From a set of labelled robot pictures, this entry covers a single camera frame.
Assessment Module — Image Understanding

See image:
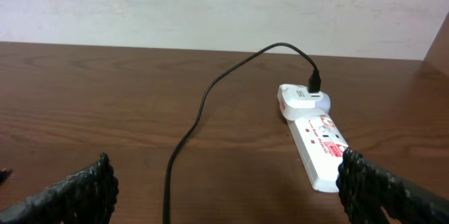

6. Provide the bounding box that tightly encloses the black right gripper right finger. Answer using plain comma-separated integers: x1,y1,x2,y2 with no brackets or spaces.
336,147,448,224

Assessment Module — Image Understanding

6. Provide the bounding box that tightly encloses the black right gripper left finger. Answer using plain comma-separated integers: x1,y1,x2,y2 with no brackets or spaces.
1,152,119,224

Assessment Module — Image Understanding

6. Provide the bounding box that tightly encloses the black USB charging cable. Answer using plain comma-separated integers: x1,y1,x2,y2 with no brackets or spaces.
162,42,322,224

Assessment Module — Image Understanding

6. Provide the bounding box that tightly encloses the white USB charger adapter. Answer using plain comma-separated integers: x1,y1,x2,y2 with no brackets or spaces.
277,84,331,121

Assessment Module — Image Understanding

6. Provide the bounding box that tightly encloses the white power strip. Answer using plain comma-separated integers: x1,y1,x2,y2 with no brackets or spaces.
279,98,349,193

